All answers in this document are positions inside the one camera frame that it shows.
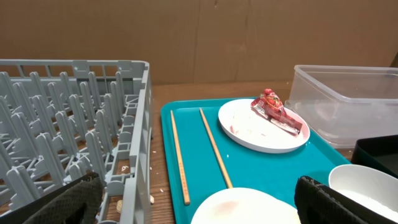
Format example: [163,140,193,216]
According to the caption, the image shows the black plastic tray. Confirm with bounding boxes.
[351,135,397,178]

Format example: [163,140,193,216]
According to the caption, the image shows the red snack wrapper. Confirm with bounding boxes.
[251,88,302,136]

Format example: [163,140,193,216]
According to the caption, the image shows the grey-green bowl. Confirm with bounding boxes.
[328,164,397,223]

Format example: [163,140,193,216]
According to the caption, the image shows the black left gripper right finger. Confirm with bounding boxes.
[294,176,395,224]

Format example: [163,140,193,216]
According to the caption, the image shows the clear plastic bin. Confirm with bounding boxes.
[285,65,397,148]

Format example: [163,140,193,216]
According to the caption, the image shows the large white plate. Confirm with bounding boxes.
[218,98,310,154]

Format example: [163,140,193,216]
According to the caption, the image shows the small pink plate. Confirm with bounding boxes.
[191,187,300,224]

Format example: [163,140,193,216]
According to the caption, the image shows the grey plastic dish rack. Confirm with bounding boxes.
[1,59,153,223]

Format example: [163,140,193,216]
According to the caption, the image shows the teal plastic tray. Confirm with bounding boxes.
[161,98,349,223]

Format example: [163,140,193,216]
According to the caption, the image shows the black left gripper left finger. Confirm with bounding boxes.
[1,172,103,224]

